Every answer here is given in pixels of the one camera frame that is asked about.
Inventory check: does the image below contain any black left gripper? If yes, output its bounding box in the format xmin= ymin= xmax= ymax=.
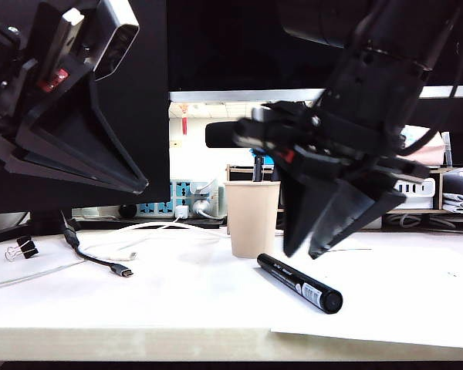
xmin=0 ymin=15 xmax=150 ymax=194

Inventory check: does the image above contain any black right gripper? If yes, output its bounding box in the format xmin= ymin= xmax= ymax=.
xmin=273 ymin=48 xmax=431 ymax=260

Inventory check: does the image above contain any black marker white label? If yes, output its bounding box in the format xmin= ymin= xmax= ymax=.
xmin=256 ymin=253 xmax=343 ymax=315

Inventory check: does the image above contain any beige paper cup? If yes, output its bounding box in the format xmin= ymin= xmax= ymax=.
xmin=223 ymin=180 xmax=283 ymax=260

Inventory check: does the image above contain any slim black marker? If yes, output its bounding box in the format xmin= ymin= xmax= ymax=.
xmin=252 ymin=155 xmax=265 ymax=183

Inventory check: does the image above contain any white flat box apple logo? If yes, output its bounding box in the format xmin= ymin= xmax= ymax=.
xmin=389 ymin=197 xmax=434 ymax=210

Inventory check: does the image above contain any white multi-port charger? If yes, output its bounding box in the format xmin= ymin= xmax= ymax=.
xmin=392 ymin=177 xmax=436 ymax=200

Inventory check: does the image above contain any large black monitor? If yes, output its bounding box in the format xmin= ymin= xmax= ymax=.
xmin=0 ymin=0 xmax=171 ymax=216

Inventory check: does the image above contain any black monitor stand leg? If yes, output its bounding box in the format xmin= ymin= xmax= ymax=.
xmin=0 ymin=210 xmax=82 ymax=247

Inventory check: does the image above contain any black wooden desk organiser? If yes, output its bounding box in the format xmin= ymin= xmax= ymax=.
xmin=225 ymin=164 xmax=455 ymax=215

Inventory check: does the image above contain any large white paper sheet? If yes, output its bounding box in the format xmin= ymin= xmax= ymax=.
xmin=269 ymin=246 xmax=463 ymax=350

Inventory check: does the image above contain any black binder clip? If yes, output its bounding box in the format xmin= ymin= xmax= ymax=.
xmin=5 ymin=235 xmax=40 ymax=264

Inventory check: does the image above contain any black flat monitor base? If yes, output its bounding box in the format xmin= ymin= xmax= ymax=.
xmin=72 ymin=216 xmax=228 ymax=230

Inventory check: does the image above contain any pink tissue pack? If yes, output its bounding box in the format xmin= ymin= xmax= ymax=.
xmin=400 ymin=125 xmax=446 ymax=167

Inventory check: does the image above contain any blue white power strip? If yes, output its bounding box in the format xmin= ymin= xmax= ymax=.
xmin=137 ymin=179 xmax=220 ymax=221

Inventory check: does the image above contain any white power plug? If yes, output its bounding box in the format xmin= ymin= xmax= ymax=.
xmin=190 ymin=179 xmax=217 ymax=195

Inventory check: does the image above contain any black chair headrest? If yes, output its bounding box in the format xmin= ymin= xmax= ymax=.
xmin=204 ymin=121 xmax=255 ymax=150

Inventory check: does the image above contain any black monitor silver bezel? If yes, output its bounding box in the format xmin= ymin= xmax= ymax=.
xmin=166 ymin=0 xmax=463 ymax=104

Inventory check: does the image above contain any grey coiled cable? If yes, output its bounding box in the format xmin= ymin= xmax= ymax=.
xmin=384 ymin=214 xmax=463 ymax=232

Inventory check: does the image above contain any black left camera bracket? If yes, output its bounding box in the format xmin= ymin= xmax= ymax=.
xmin=34 ymin=0 xmax=101 ymax=78

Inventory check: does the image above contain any black USB-C cable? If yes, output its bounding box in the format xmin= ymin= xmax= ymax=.
xmin=59 ymin=210 xmax=136 ymax=278

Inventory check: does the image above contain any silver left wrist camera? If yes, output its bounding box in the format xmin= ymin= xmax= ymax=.
xmin=93 ymin=0 xmax=140 ymax=82

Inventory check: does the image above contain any thick white USB-C cable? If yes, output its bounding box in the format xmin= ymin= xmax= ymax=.
xmin=79 ymin=221 xmax=286 ymax=262

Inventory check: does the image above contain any thin white cable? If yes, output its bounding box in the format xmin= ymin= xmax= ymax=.
xmin=80 ymin=215 xmax=186 ymax=251

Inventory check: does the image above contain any white plug with cable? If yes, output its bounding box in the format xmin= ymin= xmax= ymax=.
xmin=192 ymin=198 xmax=228 ymax=221

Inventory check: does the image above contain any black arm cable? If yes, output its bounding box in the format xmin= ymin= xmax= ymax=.
xmin=399 ymin=0 xmax=463 ymax=155

